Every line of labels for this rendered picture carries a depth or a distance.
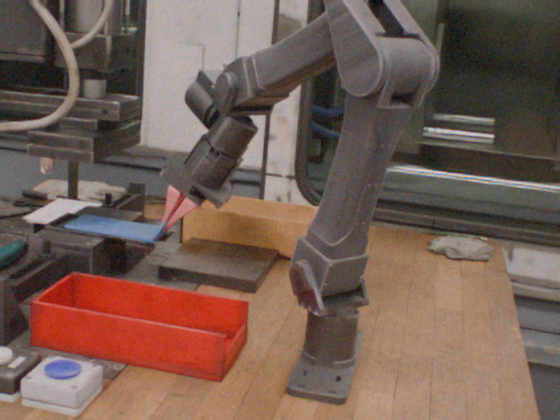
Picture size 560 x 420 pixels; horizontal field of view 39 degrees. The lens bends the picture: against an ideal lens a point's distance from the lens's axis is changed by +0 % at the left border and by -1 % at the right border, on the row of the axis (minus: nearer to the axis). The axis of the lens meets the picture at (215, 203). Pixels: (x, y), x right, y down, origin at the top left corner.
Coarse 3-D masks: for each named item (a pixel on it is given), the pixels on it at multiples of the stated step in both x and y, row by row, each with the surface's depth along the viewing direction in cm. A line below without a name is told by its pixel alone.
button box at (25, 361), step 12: (12, 348) 91; (12, 360) 88; (24, 360) 88; (36, 360) 89; (0, 372) 85; (12, 372) 85; (24, 372) 87; (0, 384) 85; (12, 384) 85; (0, 396) 85; (12, 396) 85
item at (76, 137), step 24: (96, 72) 114; (0, 96) 117; (24, 96) 116; (48, 96) 115; (96, 96) 115; (120, 96) 119; (72, 120) 113; (96, 120) 112; (120, 120) 113; (48, 144) 109; (72, 144) 108; (96, 144) 108; (120, 144) 117; (48, 168) 112
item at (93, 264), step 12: (36, 252) 114; (72, 252) 112; (96, 252) 113; (108, 252) 118; (72, 264) 113; (84, 264) 112; (96, 264) 114; (108, 264) 118; (120, 264) 126; (132, 264) 128; (60, 276) 114; (108, 276) 119
